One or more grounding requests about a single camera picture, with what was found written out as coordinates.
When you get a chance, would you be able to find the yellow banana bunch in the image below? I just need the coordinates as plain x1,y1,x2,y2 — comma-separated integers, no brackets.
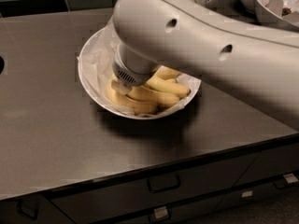
106,67,191,116

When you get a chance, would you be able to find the dark left cabinet front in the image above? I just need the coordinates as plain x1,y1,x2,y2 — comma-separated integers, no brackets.
0,194,74,224

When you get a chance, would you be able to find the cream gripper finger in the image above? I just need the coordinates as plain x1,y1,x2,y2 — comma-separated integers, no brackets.
111,80,132,95

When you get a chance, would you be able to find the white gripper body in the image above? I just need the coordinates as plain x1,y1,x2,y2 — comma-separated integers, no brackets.
112,42,159,87

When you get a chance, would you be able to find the white bowl back right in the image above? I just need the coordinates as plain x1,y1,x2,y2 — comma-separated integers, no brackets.
254,0,299,32

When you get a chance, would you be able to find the dark drawer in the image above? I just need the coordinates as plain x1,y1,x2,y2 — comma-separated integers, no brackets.
53,154,255,224
93,172,299,224
236,143,299,186

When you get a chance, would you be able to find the dark lower drawer front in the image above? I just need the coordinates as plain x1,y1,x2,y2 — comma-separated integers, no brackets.
93,172,299,224

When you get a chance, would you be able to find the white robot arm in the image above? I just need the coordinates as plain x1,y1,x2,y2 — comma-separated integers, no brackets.
112,0,299,129

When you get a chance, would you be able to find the dark right drawer front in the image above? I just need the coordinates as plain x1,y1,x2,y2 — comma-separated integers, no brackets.
236,143,299,186

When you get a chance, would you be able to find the dark upper drawer front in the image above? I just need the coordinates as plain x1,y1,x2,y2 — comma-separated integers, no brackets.
53,154,255,224

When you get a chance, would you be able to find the white paper liner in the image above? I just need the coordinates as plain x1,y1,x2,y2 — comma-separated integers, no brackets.
78,22,201,120

